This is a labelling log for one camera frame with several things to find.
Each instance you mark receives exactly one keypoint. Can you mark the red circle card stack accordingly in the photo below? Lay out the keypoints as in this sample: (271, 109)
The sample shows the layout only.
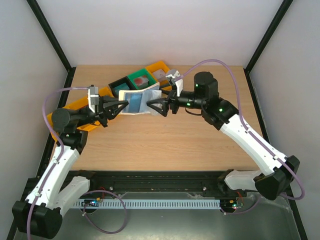
(141, 82)

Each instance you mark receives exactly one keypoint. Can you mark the yellow bin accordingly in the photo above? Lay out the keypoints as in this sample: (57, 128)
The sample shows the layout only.
(78, 104)
(105, 91)
(159, 65)
(52, 132)

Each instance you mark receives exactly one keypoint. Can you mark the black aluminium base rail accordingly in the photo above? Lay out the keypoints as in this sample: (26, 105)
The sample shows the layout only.
(206, 183)

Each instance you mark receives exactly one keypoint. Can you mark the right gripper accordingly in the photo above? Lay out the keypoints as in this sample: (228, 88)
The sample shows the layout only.
(171, 102)

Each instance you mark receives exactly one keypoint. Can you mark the yellow bin far left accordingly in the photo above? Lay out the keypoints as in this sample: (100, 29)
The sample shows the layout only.
(52, 132)

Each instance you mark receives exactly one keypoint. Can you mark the white slotted cable duct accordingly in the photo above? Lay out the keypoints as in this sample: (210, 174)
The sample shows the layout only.
(168, 204)

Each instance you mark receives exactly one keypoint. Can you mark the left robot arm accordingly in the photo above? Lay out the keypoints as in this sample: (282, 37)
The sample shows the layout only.
(42, 212)

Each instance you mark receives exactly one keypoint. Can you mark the green bin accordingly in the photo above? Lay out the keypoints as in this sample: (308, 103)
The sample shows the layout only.
(153, 84)

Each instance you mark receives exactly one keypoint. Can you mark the black bin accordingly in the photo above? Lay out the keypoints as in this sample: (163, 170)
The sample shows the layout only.
(113, 84)

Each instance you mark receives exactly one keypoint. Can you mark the yellow bin far right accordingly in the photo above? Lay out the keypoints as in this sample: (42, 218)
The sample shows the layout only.
(159, 65)

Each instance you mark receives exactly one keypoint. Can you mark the left black frame post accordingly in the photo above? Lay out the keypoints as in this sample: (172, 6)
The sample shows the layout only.
(42, 20)

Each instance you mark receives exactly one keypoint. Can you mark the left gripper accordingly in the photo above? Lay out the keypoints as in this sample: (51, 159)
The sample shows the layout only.
(103, 113)

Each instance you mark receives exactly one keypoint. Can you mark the white patterned card stack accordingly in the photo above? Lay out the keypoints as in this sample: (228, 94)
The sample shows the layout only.
(159, 75)

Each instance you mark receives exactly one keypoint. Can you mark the blue VIP card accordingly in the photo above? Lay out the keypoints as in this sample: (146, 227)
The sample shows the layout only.
(136, 103)

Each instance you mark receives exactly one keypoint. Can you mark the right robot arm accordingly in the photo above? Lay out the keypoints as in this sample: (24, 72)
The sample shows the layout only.
(225, 117)

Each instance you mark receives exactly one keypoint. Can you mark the black frame post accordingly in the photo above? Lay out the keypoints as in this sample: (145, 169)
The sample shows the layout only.
(275, 22)
(42, 20)

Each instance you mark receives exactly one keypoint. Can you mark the beige card holder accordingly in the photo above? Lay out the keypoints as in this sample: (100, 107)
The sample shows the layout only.
(151, 94)

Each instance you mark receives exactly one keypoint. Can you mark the right black frame post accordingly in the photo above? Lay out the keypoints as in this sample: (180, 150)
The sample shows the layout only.
(275, 22)

